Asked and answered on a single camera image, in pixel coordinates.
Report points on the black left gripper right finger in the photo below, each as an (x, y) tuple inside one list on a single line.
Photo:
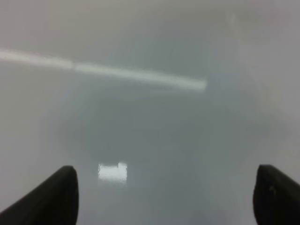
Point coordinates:
[(276, 197)]

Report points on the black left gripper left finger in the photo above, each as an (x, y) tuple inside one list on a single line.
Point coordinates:
[(54, 202)]

